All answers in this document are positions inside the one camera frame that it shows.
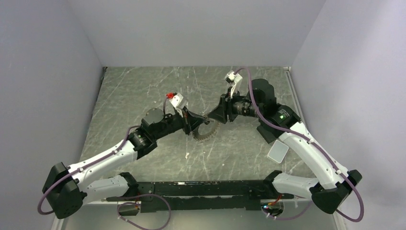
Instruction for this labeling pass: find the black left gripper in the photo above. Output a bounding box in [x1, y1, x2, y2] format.
[153, 106, 206, 141]

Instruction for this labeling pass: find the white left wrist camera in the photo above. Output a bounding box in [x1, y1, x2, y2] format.
[166, 92, 188, 117]

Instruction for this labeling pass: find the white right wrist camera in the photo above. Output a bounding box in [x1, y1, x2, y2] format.
[224, 70, 243, 99]

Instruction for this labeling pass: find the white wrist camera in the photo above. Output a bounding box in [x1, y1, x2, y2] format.
[224, 70, 243, 99]
[166, 92, 188, 117]

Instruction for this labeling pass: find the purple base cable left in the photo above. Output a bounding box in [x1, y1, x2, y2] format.
[116, 194, 172, 230]

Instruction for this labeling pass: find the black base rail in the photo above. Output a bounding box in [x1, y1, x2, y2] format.
[106, 180, 293, 213]

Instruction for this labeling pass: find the steel ring disc with keyrings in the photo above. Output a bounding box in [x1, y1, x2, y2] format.
[192, 120, 221, 142]

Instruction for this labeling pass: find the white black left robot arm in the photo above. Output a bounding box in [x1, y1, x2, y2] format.
[37, 108, 210, 219]

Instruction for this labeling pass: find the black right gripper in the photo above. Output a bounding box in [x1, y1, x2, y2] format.
[207, 87, 263, 124]

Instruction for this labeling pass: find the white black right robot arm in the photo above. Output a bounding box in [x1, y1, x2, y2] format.
[208, 77, 364, 217]

